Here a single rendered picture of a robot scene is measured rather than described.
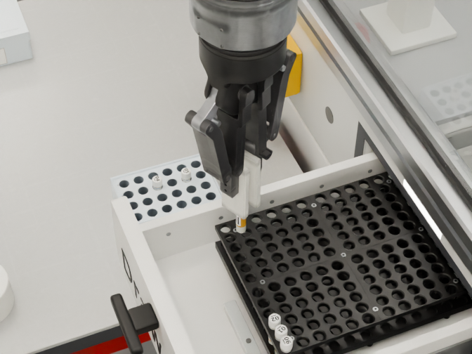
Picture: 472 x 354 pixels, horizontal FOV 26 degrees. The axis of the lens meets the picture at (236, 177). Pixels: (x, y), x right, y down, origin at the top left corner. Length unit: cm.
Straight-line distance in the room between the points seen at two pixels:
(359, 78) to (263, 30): 34
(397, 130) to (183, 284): 29
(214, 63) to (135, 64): 65
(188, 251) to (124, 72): 40
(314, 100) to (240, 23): 50
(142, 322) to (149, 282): 4
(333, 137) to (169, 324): 38
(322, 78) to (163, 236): 28
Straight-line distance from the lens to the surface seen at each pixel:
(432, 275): 108
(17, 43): 150
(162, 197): 128
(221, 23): 81
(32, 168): 137
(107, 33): 155
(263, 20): 81
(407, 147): 107
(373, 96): 112
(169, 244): 114
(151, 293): 102
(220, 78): 86
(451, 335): 105
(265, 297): 105
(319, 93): 127
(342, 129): 123
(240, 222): 104
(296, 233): 110
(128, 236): 106
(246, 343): 108
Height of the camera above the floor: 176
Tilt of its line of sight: 49 degrees down
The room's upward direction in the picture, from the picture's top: straight up
